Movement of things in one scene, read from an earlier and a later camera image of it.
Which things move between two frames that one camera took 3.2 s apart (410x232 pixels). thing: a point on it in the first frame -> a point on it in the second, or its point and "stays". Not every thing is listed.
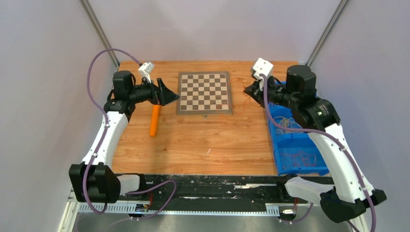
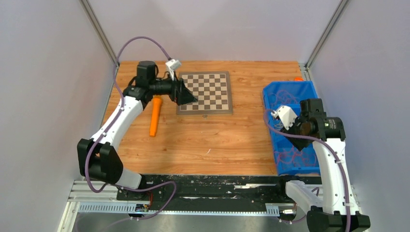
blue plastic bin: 296,152 stays
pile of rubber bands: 249,96 -> 304,158
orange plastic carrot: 154,119 stays
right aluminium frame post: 327,32 stays
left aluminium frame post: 97,28 stays
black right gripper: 254,90 -> 300,144
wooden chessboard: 204,93 stays
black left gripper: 161,94 -> 181,94
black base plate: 264,190 stays
